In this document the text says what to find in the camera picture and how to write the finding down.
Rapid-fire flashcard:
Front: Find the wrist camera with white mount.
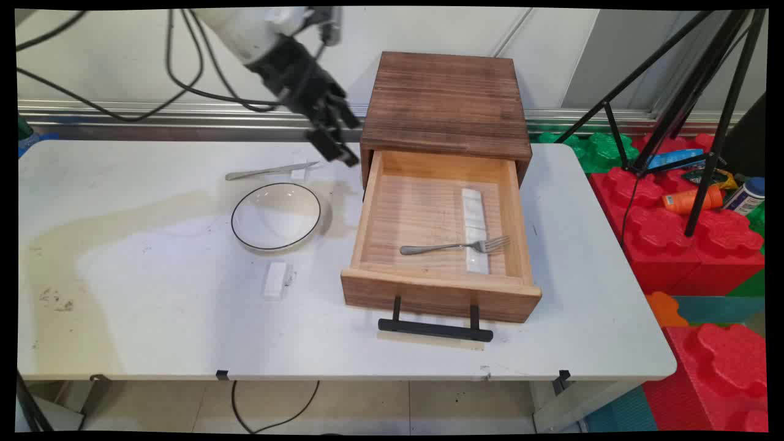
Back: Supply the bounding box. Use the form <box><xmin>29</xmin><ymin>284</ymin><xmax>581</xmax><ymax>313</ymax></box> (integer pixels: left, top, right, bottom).
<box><xmin>305</xmin><ymin>7</ymin><xmax>344</xmax><ymax>47</ymax></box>

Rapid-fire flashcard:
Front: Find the light wooden drawer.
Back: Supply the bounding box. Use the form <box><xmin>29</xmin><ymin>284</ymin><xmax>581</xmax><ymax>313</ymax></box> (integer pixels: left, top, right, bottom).
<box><xmin>341</xmin><ymin>149</ymin><xmax>543</xmax><ymax>324</ymax></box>

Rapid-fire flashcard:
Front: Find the dark brown wooden cabinet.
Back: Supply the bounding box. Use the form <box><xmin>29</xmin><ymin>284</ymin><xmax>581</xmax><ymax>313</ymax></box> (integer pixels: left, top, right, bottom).
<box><xmin>360</xmin><ymin>51</ymin><xmax>533</xmax><ymax>187</ymax></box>

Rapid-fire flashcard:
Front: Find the long white cutlery rest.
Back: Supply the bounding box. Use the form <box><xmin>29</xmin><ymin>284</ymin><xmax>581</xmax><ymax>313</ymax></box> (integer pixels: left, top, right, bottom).
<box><xmin>461</xmin><ymin>187</ymin><xmax>491</xmax><ymax>274</ymax></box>

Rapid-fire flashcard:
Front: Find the green foam block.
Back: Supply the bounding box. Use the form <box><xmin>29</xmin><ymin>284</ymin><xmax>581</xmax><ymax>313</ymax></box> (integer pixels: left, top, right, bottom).
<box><xmin>532</xmin><ymin>132</ymin><xmax>639</xmax><ymax>174</ymax></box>

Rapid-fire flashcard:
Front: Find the silver fork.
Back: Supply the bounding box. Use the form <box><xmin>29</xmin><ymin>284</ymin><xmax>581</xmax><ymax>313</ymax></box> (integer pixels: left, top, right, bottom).
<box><xmin>400</xmin><ymin>235</ymin><xmax>511</xmax><ymax>256</ymax></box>

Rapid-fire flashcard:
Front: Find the black tripod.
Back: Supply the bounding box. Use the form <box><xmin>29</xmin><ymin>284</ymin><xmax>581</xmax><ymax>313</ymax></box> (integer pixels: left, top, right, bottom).
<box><xmin>554</xmin><ymin>9</ymin><xmax>767</xmax><ymax>238</ymax></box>

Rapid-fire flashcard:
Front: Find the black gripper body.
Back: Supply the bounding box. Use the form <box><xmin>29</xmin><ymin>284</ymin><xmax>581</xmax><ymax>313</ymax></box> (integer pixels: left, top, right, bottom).
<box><xmin>245</xmin><ymin>34</ymin><xmax>351</xmax><ymax>127</ymax></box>

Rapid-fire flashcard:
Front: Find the black drawer handle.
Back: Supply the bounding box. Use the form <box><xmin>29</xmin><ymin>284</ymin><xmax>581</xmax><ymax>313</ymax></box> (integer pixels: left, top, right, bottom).
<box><xmin>377</xmin><ymin>296</ymin><xmax>494</xmax><ymax>342</ymax></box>

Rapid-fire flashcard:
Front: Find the teal foam mat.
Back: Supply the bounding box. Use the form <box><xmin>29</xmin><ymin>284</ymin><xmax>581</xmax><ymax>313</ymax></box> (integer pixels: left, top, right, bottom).
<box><xmin>674</xmin><ymin>296</ymin><xmax>766</xmax><ymax>325</ymax></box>

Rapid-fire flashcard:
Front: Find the orange bottle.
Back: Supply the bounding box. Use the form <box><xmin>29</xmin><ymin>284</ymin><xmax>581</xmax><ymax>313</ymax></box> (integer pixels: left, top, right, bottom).
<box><xmin>661</xmin><ymin>186</ymin><xmax>725</xmax><ymax>215</ymax></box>

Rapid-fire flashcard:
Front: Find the yellow and dark snack packet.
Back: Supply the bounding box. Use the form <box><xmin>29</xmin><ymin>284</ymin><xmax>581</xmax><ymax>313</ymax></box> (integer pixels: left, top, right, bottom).
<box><xmin>683</xmin><ymin>168</ymin><xmax>739</xmax><ymax>189</ymax></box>

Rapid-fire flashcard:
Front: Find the silver table knife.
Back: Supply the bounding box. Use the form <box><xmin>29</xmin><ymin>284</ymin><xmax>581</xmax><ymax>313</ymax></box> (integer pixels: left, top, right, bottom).
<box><xmin>225</xmin><ymin>161</ymin><xmax>321</xmax><ymax>181</ymax></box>

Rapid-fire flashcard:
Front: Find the aluminium wall rail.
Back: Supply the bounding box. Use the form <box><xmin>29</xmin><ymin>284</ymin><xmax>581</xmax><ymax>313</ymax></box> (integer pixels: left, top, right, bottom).
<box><xmin>17</xmin><ymin>100</ymin><xmax>745</xmax><ymax>143</ymax></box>

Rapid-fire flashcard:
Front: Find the black floor cable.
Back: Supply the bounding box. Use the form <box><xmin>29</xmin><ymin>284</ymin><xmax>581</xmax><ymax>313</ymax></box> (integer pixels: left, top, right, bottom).
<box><xmin>231</xmin><ymin>380</ymin><xmax>320</xmax><ymax>434</ymax></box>

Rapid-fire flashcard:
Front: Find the large red foam block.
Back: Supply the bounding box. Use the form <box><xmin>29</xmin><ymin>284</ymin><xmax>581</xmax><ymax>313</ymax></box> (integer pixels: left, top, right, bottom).
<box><xmin>589</xmin><ymin>134</ymin><xmax>766</xmax><ymax>296</ymax></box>

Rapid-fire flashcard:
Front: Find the white bottle with blue cap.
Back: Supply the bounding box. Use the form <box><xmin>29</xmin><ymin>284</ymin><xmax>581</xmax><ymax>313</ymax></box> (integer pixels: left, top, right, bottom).
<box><xmin>723</xmin><ymin>177</ymin><xmax>766</xmax><ymax>216</ymax></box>

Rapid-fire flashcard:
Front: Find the orange foam piece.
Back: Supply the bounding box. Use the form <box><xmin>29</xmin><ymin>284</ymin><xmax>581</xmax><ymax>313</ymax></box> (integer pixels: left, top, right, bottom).
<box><xmin>645</xmin><ymin>292</ymin><xmax>690</xmax><ymax>328</ymax></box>

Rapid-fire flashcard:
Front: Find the white bowl with black rim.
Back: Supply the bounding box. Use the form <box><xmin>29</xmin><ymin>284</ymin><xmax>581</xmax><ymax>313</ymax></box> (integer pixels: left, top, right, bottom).
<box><xmin>230</xmin><ymin>182</ymin><xmax>322</xmax><ymax>252</ymax></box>

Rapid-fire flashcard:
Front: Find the grey metal table leg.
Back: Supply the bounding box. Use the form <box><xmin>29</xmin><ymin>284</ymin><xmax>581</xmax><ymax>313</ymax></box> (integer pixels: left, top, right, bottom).
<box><xmin>530</xmin><ymin>380</ymin><xmax>644</xmax><ymax>432</ymax></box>

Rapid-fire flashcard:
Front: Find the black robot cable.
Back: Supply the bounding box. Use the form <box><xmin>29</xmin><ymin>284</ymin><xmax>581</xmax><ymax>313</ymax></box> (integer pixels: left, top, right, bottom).
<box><xmin>17</xmin><ymin>9</ymin><xmax>288</xmax><ymax>123</ymax></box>

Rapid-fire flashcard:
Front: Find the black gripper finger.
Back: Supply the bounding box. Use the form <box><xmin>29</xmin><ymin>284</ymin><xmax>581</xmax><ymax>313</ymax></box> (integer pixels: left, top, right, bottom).
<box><xmin>328</xmin><ymin>97</ymin><xmax>363</xmax><ymax>130</ymax></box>
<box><xmin>305</xmin><ymin>122</ymin><xmax>361</xmax><ymax>168</ymax></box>

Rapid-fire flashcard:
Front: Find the blue packet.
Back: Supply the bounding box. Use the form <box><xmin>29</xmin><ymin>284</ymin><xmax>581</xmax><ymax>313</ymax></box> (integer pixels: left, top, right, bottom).
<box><xmin>646</xmin><ymin>148</ymin><xmax>705</xmax><ymax>171</ymax></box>

